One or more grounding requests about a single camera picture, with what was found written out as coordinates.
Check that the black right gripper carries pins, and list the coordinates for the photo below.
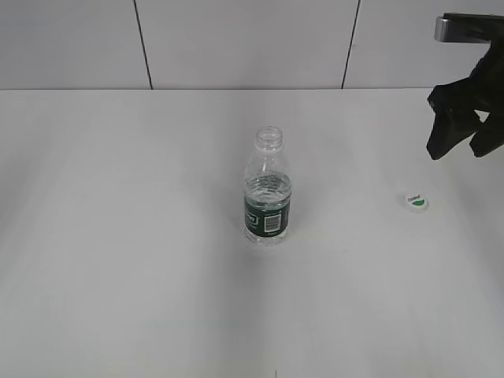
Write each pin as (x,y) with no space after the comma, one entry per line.
(454,105)

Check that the white green bottle cap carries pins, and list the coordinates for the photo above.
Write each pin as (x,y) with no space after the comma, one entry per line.
(415,202)

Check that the clear green-label water bottle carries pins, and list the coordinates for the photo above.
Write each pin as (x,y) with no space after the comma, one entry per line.
(267,189)

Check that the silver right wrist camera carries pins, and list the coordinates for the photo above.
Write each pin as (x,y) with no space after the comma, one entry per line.
(468,28)

